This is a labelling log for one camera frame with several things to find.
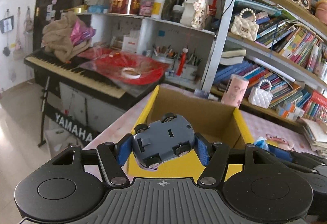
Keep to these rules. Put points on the orange white box lower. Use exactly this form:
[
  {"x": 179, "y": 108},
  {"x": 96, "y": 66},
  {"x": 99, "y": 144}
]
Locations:
[{"x": 286, "y": 112}]

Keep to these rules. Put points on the red paper sheets pile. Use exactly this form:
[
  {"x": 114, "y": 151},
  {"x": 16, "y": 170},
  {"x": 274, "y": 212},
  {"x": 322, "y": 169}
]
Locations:
[{"x": 109, "y": 63}]

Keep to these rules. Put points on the white quilted pearl handbag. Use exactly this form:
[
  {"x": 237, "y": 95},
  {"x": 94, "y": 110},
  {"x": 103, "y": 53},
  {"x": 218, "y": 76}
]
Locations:
[{"x": 260, "y": 97}]

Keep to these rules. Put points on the orange white box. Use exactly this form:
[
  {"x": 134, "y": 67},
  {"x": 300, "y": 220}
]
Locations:
[
  {"x": 286, "y": 112},
  {"x": 292, "y": 110}
]

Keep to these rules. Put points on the black Yamaha keyboard piano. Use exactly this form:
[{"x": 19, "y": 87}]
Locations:
[{"x": 104, "y": 101}]

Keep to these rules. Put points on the red thick dictionary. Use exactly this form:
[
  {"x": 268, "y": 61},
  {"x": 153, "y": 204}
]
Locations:
[{"x": 316, "y": 102}]

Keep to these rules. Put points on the yellow cardboard box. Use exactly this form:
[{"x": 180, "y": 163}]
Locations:
[{"x": 184, "y": 166}]

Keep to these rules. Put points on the pink cylindrical container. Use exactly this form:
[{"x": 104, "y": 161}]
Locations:
[{"x": 235, "y": 91}]

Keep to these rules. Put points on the white adhesive tape roll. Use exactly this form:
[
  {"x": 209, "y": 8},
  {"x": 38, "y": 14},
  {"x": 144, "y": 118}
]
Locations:
[{"x": 130, "y": 73}]

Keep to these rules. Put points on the row of leaning books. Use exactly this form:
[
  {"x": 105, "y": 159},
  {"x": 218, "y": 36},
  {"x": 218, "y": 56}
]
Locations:
[{"x": 281, "y": 89}]

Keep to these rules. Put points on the beige crumpled cloth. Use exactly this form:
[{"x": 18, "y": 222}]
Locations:
[{"x": 56, "y": 37}]

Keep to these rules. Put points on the grey toy car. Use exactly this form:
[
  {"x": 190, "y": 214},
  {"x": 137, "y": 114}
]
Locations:
[{"x": 168, "y": 138}]

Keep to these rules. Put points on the orange white box upper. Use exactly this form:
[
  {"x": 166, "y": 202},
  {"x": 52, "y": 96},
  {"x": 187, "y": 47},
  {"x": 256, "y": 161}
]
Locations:
[{"x": 292, "y": 110}]

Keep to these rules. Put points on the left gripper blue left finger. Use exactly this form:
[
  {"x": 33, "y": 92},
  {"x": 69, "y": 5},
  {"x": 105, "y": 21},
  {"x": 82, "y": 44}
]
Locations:
[{"x": 112, "y": 157}]

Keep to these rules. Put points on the white bookshelf frame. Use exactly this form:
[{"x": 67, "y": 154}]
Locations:
[{"x": 270, "y": 57}]

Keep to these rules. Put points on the cream quilted handbag upper shelf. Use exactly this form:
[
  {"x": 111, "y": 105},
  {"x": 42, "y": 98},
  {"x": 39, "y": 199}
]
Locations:
[{"x": 245, "y": 28}]

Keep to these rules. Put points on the stack of papers and notebooks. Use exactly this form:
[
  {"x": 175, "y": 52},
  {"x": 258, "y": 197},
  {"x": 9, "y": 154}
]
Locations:
[{"x": 315, "y": 132}]

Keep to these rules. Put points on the pink cartoon table mat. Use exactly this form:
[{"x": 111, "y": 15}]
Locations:
[{"x": 268, "y": 131}]

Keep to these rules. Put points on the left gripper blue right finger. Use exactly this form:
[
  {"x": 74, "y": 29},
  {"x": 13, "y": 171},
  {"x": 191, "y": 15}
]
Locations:
[{"x": 214, "y": 157}]

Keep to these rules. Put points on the blue paper ball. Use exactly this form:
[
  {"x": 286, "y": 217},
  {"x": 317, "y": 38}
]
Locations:
[{"x": 261, "y": 142}]

